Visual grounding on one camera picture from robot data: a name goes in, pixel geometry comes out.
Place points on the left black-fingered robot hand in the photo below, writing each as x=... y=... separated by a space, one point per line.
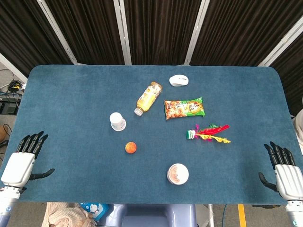
x=17 y=166

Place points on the right black-fingered robot hand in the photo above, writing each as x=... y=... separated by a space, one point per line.
x=288 y=179

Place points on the white paper cup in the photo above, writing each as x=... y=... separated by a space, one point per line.
x=117 y=121

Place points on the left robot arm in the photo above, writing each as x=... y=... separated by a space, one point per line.
x=8 y=205

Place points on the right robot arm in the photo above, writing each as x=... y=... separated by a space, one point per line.
x=295 y=214

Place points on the lavender robot base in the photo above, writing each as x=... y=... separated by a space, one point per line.
x=151 y=216

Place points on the orange ball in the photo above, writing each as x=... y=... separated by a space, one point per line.
x=131 y=147

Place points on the beige knitted cloth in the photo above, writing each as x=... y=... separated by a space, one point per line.
x=64 y=216

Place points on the white metal stand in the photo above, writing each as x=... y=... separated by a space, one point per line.
x=209 y=215

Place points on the blue cartoon package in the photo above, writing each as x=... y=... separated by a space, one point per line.
x=94 y=210

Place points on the blue table mat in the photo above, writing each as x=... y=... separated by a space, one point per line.
x=78 y=99

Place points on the colourful feather shuttlecock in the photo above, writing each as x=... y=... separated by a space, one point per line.
x=206 y=134

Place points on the clear tub of rubber bands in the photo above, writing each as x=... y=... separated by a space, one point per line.
x=178 y=174

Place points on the green orange snack bag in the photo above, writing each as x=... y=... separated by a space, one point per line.
x=184 y=108

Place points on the yellow drink bottle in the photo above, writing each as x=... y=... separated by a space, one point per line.
x=148 y=98

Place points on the white computer mouse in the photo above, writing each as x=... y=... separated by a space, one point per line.
x=179 y=80

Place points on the dark brown pleated curtain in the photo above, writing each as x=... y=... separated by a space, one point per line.
x=158 y=30

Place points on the white partition post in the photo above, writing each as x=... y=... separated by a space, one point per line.
x=281 y=41
x=58 y=30
x=14 y=68
x=123 y=33
x=196 y=33

